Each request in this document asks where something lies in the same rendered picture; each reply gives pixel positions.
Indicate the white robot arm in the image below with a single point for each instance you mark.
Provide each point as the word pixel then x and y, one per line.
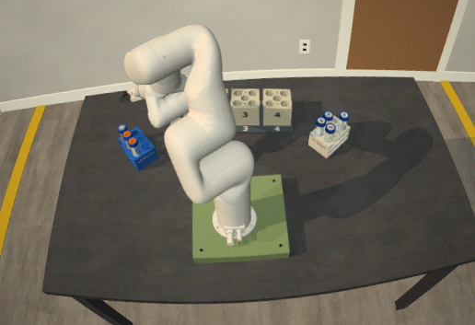
pixel 199 145

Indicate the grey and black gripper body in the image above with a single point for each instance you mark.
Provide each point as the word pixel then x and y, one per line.
pixel 131 91

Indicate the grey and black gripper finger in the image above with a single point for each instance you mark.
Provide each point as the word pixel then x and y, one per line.
pixel 125 97

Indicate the cream tube rack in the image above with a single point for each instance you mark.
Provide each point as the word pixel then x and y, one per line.
pixel 318 143

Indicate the blue tube rack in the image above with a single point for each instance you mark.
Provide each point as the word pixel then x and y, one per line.
pixel 147 156

